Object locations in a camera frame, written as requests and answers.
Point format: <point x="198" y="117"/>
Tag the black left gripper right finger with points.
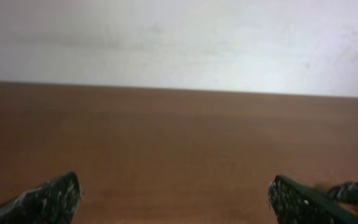
<point x="293" y="202"/>

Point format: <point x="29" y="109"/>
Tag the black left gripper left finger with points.
<point x="54" y="201"/>

